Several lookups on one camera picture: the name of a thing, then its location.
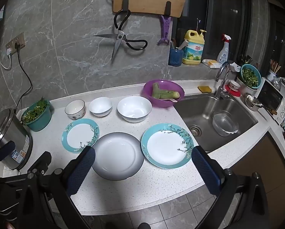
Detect black handled kitchen scissors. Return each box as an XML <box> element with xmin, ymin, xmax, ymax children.
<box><xmin>93</xmin><ymin>10</ymin><xmax>148</xmax><ymax>61</ymax></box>

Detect steel saucepan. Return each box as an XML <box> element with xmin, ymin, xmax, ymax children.
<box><xmin>245</xmin><ymin>93</ymin><xmax>278</xmax><ymax>115</ymax></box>

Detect wall power socket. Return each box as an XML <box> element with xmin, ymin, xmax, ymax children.
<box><xmin>6</xmin><ymin>32</ymin><xmax>26</xmax><ymax>55</ymax></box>

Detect red round mat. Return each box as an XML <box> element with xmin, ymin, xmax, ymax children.
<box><xmin>225</xmin><ymin>83</ymin><xmax>241</xmax><ymax>97</ymax></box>

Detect short green gourd piece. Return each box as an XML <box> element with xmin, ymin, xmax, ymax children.
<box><xmin>160</xmin><ymin>90</ymin><xmax>181</xmax><ymax>100</ymax></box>

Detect yellow detergent bottle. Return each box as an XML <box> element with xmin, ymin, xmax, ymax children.
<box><xmin>182</xmin><ymin>29</ymin><xmax>207</xmax><ymax>65</ymax></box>

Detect steel basin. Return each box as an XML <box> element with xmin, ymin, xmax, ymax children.
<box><xmin>236</xmin><ymin>76</ymin><xmax>259</xmax><ymax>91</ymax></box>

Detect blue plastic cup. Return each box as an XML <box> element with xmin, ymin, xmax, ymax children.
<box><xmin>168</xmin><ymin>48</ymin><xmax>184</xmax><ymax>67</ymax></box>

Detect teal basket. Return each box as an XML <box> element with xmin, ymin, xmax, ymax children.
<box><xmin>240</xmin><ymin>64</ymin><xmax>262</xmax><ymax>88</ymax></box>

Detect large teal floral plate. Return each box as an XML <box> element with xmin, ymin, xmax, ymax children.
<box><xmin>141</xmin><ymin>123</ymin><xmax>194</xmax><ymax>169</ymax></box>

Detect white spray bottle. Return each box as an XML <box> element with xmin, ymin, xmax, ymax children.
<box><xmin>216</xmin><ymin>34</ymin><xmax>232</xmax><ymax>64</ymax></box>

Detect purple plastic basin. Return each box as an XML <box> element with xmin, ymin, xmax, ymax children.
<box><xmin>142</xmin><ymin>79</ymin><xmax>185</xmax><ymax>108</ymax></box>

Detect white microwave oven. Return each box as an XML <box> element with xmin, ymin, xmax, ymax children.
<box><xmin>256</xmin><ymin>77</ymin><xmax>285</xmax><ymax>126</ymax></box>

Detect black power cable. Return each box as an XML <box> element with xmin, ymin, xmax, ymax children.
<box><xmin>14</xmin><ymin>42</ymin><xmax>33</xmax><ymax>115</ymax></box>

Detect dark rimmed white plate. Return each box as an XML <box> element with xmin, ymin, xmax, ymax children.
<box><xmin>91</xmin><ymin>132</ymin><xmax>145</xmax><ymax>180</ymax></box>

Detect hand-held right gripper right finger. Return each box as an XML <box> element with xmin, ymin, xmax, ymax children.
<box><xmin>191</xmin><ymin>145</ymin><xmax>270</xmax><ymax>229</ymax></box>

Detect teal colander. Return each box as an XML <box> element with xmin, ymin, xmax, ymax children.
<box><xmin>21</xmin><ymin>100</ymin><xmax>53</xmax><ymax>132</ymax></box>

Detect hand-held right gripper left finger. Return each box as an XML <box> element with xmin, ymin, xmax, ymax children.
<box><xmin>21</xmin><ymin>145</ymin><xmax>96</xmax><ymax>229</ymax></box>

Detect white handled brush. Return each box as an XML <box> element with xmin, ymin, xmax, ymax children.
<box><xmin>177</xmin><ymin>39</ymin><xmax>189</xmax><ymax>51</ymax></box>

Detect stainless steel cooker pot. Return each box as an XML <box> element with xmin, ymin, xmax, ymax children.
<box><xmin>0</xmin><ymin>108</ymin><xmax>33</xmax><ymax>171</ymax></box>

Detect long green gourd piece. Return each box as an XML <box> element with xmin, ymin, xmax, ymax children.
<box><xmin>152</xmin><ymin>82</ymin><xmax>162</xmax><ymax>99</ymax></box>

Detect small teal floral plate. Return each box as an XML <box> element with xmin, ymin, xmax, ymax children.
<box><xmin>61</xmin><ymin>119</ymin><xmax>100</xmax><ymax>153</ymax></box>

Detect white power cable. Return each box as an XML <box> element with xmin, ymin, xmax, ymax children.
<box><xmin>0</xmin><ymin>25</ymin><xmax>13</xmax><ymax>70</ymax></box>

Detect bundle of chopsticks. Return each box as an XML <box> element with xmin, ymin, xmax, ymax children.
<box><xmin>270</xmin><ymin>59</ymin><xmax>282</xmax><ymax>73</ymax></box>

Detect white sponge packet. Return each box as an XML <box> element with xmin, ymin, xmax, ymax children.
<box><xmin>202</xmin><ymin>59</ymin><xmax>223</xmax><ymax>69</ymax></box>

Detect leafy greens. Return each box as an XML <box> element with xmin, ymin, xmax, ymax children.
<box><xmin>22</xmin><ymin>97</ymin><xmax>50</xmax><ymax>124</ymax></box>
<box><xmin>241</xmin><ymin>67</ymin><xmax>259</xmax><ymax>86</ymax></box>

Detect chrome faucet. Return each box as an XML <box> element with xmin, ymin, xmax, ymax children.
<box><xmin>214</xmin><ymin>61</ymin><xmax>231</xmax><ymax>100</ymax></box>

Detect ceramic chopstick holder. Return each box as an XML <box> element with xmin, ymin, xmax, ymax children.
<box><xmin>267</xmin><ymin>69</ymin><xmax>278</xmax><ymax>81</ymax></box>

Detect small dark rimmed bowl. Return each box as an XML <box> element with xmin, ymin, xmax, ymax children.
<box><xmin>65</xmin><ymin>99</ymin><xmax>86</xmax><ymax>120</ymax></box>

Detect purple peeler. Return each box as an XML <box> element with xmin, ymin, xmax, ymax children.
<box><xmin>157</xmin><ymin>15</ymin><xmax>173</xmax><ymax>46</ymax></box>

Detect clear glass bowl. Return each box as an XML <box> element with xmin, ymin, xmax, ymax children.
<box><xmin>212</xmin><ymin>110</ymin><xmax>239</xmax><ymax>137</ymax></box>

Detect large white bowl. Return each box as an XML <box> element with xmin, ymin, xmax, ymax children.
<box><xmin>117</xmin><ymin>96</ymin><xmax>152</xmax><ymax>123</ymax></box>

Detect medium white bowl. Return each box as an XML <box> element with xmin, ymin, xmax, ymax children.
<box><xmin>89</xmin><ymin>97</ymin><xmax>113</xmax><ymax>117</ymax></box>

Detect stainless steel sink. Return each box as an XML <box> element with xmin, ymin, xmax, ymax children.
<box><xmin>175</xmin><ymin>95</ymin><xmax>259</xmax><ymax>153</ymax></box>

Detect brown cabinet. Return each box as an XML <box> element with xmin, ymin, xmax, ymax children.
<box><xmin>231</xmin><ymin>134</ymin><xmax>285</xmax><ymax>220</ymax></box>

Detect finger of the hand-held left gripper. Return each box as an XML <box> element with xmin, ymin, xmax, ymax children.
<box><xmin>27</xmin><ymin>151</ymin><xmax>53</xmax><ymax>176</ymax></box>
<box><xmin>0</xmin><ymin>141</ymin><xmax>16</xmax><ymax>161</ymax></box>

